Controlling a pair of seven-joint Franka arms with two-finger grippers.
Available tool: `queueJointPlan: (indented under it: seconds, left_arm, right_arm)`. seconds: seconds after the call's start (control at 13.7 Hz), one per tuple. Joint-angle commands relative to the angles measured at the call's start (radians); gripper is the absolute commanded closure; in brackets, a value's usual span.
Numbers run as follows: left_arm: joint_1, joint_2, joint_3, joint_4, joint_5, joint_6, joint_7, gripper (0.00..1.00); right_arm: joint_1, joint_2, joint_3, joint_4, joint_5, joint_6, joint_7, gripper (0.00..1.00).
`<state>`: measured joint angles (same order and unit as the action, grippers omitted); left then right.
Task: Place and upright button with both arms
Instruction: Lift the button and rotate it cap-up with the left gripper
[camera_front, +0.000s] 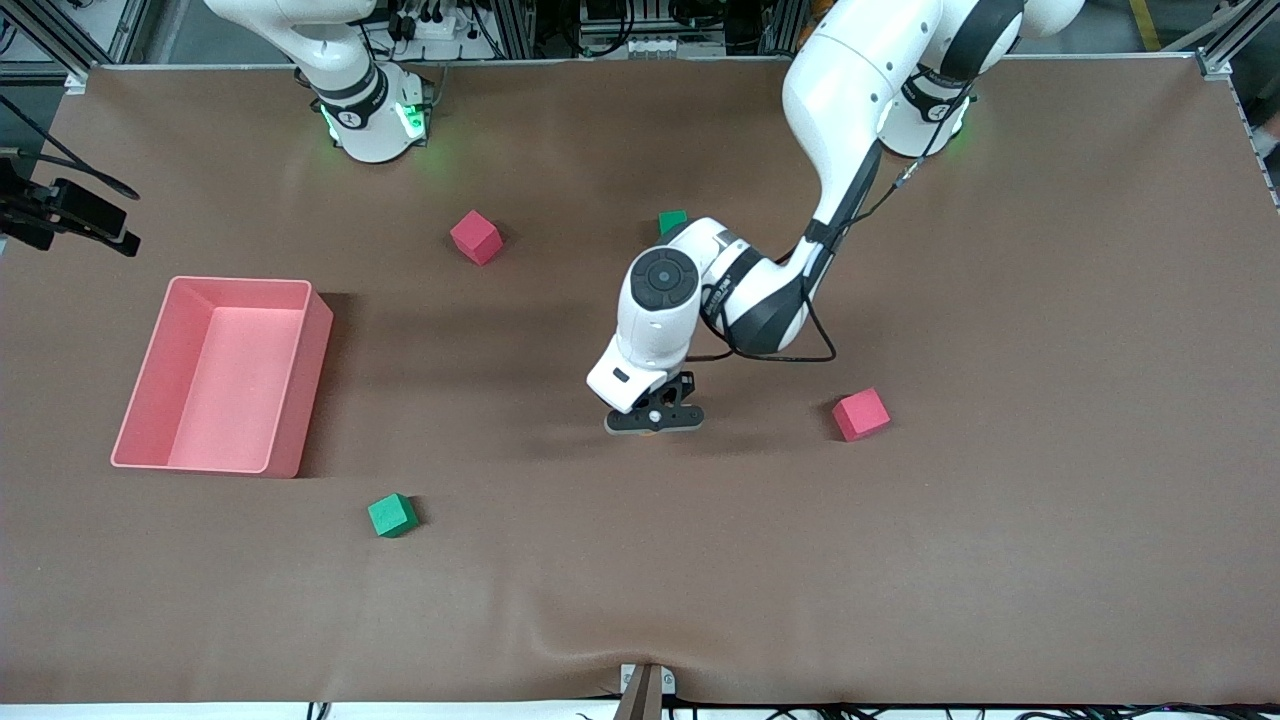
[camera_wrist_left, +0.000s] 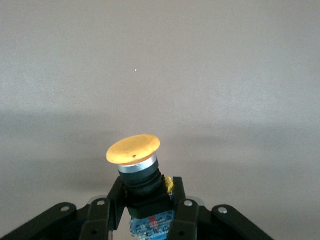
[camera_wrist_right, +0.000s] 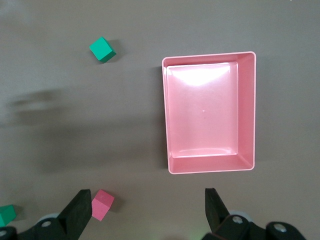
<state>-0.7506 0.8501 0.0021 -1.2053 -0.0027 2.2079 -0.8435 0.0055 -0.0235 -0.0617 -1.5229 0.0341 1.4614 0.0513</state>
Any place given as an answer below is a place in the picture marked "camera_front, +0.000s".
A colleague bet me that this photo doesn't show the brown table cover sheet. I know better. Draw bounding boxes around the brown table cover sheet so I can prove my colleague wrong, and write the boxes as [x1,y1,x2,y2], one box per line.
[0,55,1280,707]

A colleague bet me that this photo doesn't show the pink foam cube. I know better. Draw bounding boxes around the pink foam cube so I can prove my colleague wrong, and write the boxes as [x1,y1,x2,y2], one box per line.
[831,387,892,443]
[449,210,504,267]

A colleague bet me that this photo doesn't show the pink plastic bin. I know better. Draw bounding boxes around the pink plastic bin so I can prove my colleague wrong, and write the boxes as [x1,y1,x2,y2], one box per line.
[110,276,335,479]

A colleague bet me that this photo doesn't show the white power strip with plugs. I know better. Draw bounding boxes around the white power strip with plugs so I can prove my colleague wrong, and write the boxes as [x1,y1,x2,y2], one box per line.
[385,0,477,43]

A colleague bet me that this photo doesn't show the aluminium frame beams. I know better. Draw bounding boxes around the aluminium frame beams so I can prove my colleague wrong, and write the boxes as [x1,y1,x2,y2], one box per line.
[0,0,191,96]

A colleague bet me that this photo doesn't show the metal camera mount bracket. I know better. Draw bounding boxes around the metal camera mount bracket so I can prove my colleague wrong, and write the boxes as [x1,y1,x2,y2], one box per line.
[612,662,678,720]

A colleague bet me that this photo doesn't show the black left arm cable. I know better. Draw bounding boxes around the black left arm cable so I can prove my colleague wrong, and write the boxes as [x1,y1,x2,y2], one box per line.
[690,85,986,364]

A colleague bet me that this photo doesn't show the aluminium frame upright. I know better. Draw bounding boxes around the aluminium frame upright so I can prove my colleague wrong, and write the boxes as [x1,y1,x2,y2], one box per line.
[760,0,813,56]
[490,0,537,59]

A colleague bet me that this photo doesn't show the aluminium frame rail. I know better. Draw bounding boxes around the aluminium frame rail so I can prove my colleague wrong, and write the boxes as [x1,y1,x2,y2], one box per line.
[1195,0,1280,211]

